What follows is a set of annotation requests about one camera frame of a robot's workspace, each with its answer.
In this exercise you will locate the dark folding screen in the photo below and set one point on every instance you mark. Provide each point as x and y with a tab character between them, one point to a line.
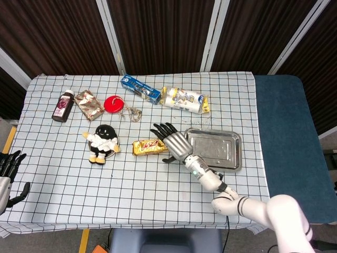
163	34

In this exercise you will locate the black box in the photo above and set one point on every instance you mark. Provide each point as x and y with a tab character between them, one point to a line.
330	155

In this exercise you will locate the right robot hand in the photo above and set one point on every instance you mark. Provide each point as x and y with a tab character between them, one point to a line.
176	145

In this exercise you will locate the black plush toy white robe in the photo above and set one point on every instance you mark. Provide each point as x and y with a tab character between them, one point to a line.
101	143

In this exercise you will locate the dark juice bottle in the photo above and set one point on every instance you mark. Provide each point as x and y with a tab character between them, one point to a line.
63	106

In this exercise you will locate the orange object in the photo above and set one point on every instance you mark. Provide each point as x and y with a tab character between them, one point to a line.
99	249

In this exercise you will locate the checked tablecloth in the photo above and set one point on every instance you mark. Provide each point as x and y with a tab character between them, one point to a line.
131	197

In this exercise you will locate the bronze foil snack bag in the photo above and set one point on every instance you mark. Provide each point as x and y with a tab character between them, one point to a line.
88	105

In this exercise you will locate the white and yellow snack pack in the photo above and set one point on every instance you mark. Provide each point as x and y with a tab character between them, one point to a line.
184	100

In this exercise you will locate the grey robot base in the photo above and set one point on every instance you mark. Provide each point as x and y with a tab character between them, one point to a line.
166	239

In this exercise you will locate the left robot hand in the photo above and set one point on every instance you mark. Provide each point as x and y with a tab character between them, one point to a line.
5	189

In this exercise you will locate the gold foil snack package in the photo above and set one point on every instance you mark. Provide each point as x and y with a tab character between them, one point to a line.
147	147

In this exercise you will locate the rectangular steel tray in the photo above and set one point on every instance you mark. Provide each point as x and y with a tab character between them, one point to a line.
216	150

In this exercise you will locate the blue cookie box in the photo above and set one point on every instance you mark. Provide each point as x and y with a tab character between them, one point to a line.
139	88

